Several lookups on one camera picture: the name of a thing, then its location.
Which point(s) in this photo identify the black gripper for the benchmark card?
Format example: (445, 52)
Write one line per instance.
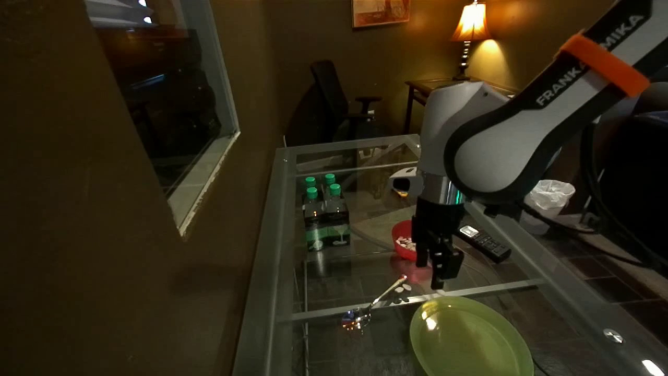
(438, 222)

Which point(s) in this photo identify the yellow-green plastic plate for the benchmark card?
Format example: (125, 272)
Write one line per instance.
(470, 341)

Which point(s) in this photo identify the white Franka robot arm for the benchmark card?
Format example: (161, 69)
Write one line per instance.
(502, 139)

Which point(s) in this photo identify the thin white stick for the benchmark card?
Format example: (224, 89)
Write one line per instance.
(389, 289)

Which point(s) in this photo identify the black remote control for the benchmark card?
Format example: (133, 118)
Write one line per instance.
(487, 243)

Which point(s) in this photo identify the small colourful trinket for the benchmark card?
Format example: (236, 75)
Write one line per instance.
(356, 322)

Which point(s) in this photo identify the pack of green-capped bottles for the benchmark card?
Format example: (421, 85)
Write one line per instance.
(325, 212)

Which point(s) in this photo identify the black office chair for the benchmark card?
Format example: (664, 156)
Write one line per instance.
(330, 97)

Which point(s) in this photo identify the lit table lamp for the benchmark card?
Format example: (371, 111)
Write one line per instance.
(470, 23)

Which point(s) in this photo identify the white-framed window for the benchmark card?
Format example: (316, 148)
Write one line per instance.
(210, 175)

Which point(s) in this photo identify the glass table with metal frame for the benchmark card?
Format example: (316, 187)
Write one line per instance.
(272, 243)

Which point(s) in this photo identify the framed wall picture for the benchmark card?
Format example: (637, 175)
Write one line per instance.
(378, 13)

